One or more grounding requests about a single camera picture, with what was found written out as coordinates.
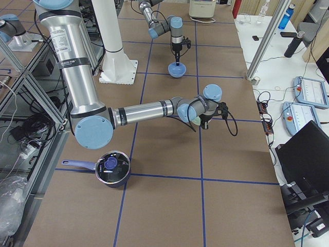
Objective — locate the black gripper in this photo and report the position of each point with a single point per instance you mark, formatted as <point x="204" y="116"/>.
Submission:
<point x="176" y="48"/>
<point x="206" y="119"/>

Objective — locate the green bowl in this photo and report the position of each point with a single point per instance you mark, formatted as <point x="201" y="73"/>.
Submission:
<point x="197" y="121"/>

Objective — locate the blue bowl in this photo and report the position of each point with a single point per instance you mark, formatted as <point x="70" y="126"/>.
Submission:
<point x="177" y="71"/>

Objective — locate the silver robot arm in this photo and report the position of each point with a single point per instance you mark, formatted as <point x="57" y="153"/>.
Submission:
<point x="93" y="122"/>
<point x="172" y="24"/>

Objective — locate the silver toaster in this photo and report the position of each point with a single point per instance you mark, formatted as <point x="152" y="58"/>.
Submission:
<point x="202" y="10"/>

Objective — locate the near blue teach pendant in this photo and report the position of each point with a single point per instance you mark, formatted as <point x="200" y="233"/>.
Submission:
<point x="297" y="115"/>

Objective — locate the blue teach pendant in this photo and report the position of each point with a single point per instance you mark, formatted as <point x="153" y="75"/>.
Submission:
<point x="297" y="115"/>
<point x="310" y="91"/>

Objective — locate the blue saucepan with lid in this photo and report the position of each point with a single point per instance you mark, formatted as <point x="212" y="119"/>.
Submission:
<point x="112" y="169"/>

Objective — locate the far blue teach pendant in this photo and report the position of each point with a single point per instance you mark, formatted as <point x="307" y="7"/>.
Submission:
<point x="310" y="91"/>

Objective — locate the black monitor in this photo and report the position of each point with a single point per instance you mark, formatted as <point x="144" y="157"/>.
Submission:
<point x="305" y="157"/>

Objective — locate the black water bottle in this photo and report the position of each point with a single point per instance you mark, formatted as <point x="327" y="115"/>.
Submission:
<point x="292" y="47"/>

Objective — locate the blue water bottle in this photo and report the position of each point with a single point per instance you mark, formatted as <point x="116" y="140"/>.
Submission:
<point x="287" y="16"/>

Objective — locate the clear plastic bag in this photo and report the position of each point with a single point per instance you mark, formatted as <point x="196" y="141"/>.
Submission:
<point x="13" y="201"/>

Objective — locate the aluminium frame post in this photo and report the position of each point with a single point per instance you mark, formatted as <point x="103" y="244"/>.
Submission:
<point x="268" y="35"/>

